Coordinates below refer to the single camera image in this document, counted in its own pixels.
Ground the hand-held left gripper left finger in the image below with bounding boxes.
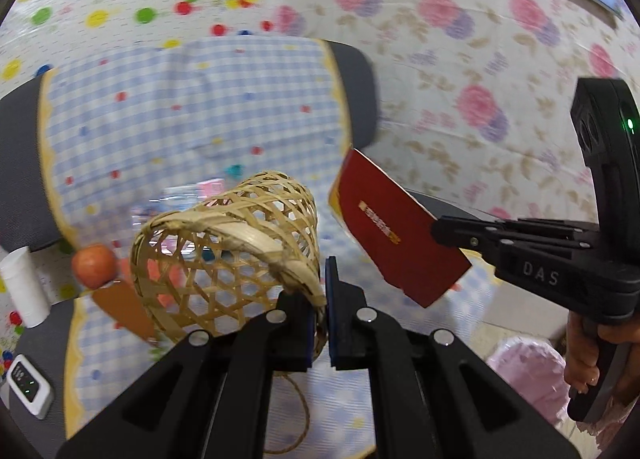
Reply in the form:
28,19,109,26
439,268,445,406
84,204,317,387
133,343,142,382
56,289,327,459

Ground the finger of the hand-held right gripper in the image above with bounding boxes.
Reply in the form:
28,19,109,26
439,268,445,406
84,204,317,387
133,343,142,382
477,234,602,262
430,216,600,251

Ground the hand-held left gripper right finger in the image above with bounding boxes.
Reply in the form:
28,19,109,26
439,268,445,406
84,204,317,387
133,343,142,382
324,256,582,459

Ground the red paper envelope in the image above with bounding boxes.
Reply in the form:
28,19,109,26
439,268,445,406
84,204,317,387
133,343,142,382
328,148,473,309

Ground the pink-lined waste bin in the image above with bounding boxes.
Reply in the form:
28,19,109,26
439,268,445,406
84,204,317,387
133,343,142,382
485,336,572,443

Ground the woven bamboo basket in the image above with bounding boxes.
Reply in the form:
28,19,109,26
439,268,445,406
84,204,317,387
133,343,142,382
130,170,331,456

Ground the person's right hand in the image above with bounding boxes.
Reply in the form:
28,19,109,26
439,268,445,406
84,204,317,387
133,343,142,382
564,309,640,396

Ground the person's pink clothing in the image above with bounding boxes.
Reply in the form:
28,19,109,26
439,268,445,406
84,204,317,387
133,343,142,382
582,389,640,445

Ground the pink snack packet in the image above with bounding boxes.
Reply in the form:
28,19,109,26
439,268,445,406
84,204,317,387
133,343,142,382
196,178,227,200

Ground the orange fruit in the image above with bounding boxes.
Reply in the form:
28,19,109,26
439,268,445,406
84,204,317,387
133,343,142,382
71,245,120,290

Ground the blue checked dotted cloth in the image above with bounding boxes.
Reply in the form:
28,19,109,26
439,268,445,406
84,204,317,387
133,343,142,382
39,36,501,456

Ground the white electronic device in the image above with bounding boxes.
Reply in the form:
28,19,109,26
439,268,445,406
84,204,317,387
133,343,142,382
6,354,55,420

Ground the floral wall cloth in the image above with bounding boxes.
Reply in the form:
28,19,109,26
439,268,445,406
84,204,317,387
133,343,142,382
275,0,623,250

